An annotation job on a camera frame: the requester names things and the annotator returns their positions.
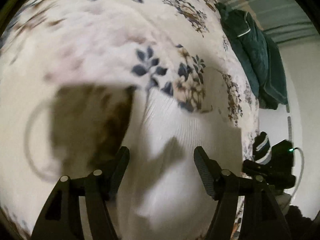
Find dark green quilt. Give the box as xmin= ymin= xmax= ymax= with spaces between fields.
xmin=216 ymin=2 xmax=290 ymax=110

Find grey-green striped curtain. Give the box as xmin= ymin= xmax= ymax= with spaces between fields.
xmin=217 ymin=0 xmax=314 ymax=44

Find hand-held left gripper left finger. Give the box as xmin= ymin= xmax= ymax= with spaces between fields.
xmin=30 ymin=146 xmax=130 ymax=240

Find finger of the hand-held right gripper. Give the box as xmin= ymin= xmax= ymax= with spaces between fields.
xmin=242 ymin=159 xmax=297 ymax=188

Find floral bed blanket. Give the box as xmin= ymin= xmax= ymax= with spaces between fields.
xmin=0 ymin=0 xmax=262 ymax=240

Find white knitted sweater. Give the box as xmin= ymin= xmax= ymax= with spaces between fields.
xmin=0 ymin=79 xmax=244 ymax=240

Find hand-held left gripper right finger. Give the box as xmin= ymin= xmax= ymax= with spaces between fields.
xmin=193 ymin=146 xmax=293 ymax=240

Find white cable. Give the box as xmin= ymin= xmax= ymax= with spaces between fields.
xmin=290 ymin=147 xmax=305 ymax=200

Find striped folded clothes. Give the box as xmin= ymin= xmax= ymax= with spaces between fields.
xmin=252 ymin=131 xmax=272 ymax=165

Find white headboard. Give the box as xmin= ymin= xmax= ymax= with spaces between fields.
xmin=257 ymin=41 xmax=317 ymax=207

